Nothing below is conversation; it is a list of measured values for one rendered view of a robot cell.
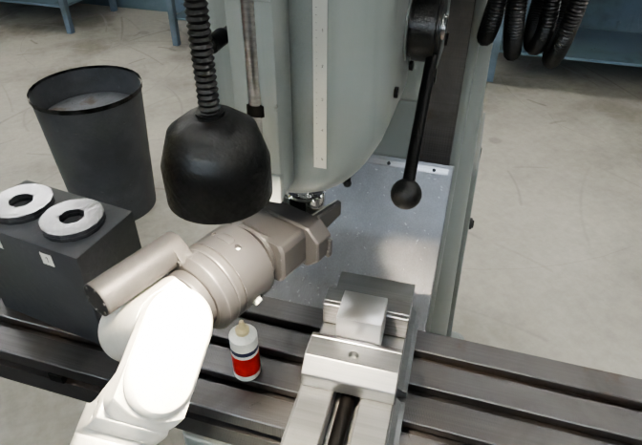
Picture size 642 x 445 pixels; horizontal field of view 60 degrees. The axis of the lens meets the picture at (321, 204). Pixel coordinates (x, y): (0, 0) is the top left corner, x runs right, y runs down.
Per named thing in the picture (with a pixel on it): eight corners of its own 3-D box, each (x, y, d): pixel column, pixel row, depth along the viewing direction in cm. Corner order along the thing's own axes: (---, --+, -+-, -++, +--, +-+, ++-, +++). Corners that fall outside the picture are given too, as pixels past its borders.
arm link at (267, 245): (333, 211, 59) (259, 272, 52) (331, 276, 65) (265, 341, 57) (246, 172, 65) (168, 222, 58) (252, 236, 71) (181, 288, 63)
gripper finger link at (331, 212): (335, 216, 69) (305, 241, 65) (335, 195, 67) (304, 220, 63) (346, 221, 68) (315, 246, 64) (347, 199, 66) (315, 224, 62)
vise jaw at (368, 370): (394, 406, 70) (396, 387, 68) (300, 384, 73) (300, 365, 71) (400, 368, 75) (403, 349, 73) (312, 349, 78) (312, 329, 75)
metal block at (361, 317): (378, 356, 75) (381, 326, 71) (335, 347, 76) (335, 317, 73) (385, 328, 79) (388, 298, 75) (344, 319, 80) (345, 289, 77)
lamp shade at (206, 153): (169, 232, 35) (152, 147, 31) (164, 172, 40) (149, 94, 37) (282, 214, 36) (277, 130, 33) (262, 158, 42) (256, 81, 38)
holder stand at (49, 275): (107, 349, 86) (73, 251, 75) (3, 307, 94) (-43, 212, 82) (155, 297, 95) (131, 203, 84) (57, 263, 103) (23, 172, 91)
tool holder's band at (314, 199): (332, 194, 66) (333, 187, 66) (309, 213, 63) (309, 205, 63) (303, 180, 69) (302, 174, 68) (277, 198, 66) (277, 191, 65)
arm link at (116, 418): (225, 302, 51) (175, 458, 45) (181, 308, 58) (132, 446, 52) (163, 274, 48) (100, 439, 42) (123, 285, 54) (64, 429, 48)
